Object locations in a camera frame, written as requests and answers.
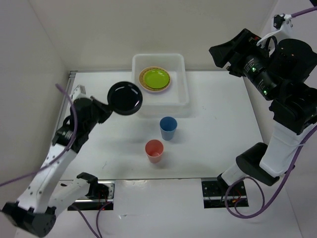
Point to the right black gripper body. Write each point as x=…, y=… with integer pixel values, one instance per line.
x=251, y=62

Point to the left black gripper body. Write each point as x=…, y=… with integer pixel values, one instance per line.
x=100, y=114

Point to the black plate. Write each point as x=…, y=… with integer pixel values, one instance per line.
x=125, y=98

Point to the yellow woven pattern plate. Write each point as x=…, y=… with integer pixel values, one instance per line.
x=141, y=79

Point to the orange plastic plate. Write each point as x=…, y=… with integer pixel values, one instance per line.
x=158, y=92

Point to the green plastic plate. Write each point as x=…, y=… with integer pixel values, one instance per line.
x=156, y=78

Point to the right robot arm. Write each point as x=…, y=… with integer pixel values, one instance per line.
x=278, y=69

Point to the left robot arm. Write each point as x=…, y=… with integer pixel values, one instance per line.
x=37, y=208

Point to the white plastic bin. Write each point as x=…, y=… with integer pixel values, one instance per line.
x=173, y=100

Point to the pink plastic cup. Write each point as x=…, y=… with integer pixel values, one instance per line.
x=154, y=150

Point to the blue plastic cup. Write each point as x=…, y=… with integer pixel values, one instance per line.
x=168, y=126

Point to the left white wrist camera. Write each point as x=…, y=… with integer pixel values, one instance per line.
x=78, y=92

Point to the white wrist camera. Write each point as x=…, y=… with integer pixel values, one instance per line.
x=282, y=26
x=78, y=92

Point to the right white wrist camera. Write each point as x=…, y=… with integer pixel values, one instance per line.
x=282, y=26

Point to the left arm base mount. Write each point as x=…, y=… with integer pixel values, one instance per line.
x=104, y=194

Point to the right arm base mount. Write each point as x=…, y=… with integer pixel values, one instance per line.
x=214, y=194

